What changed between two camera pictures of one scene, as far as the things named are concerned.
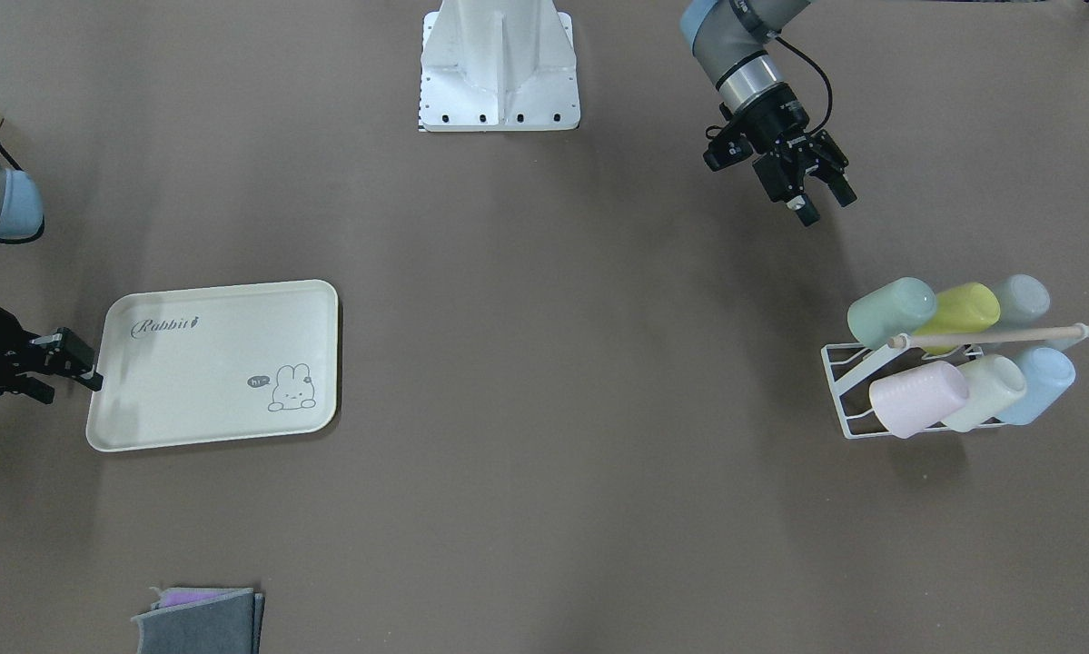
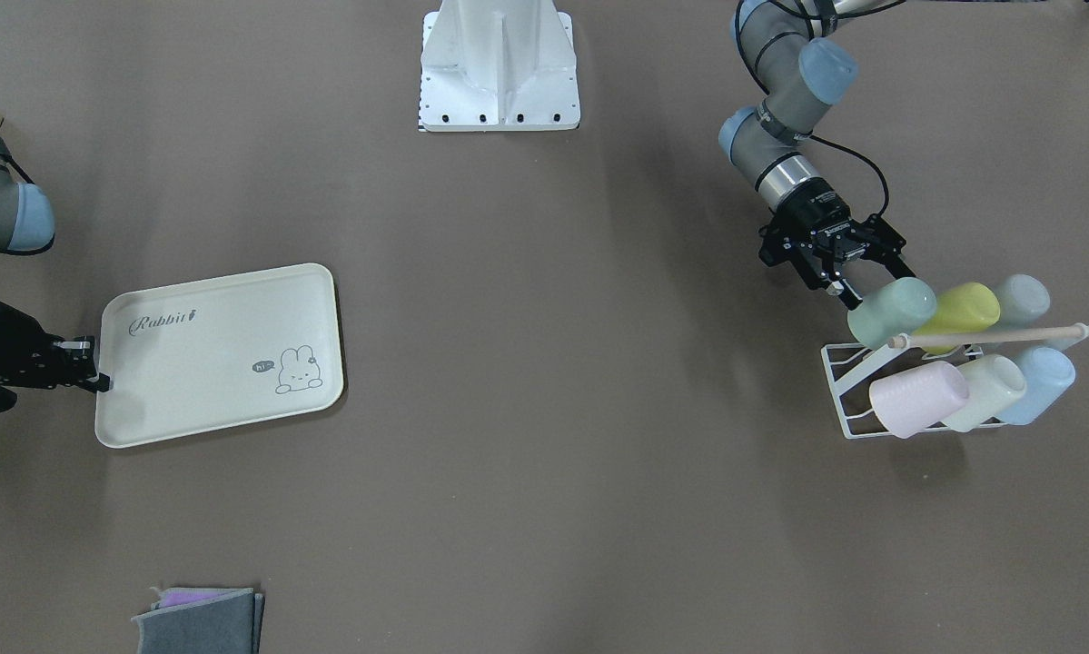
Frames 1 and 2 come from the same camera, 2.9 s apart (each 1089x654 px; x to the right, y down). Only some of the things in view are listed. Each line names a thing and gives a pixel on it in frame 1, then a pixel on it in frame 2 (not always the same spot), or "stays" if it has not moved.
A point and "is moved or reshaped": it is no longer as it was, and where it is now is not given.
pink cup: [910, 401] stays
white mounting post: [491, 65] stays
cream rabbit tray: [200, 364] is moved or reshaped
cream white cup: [994, 384] stays
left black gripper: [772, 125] -> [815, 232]
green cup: [898, 309] stays
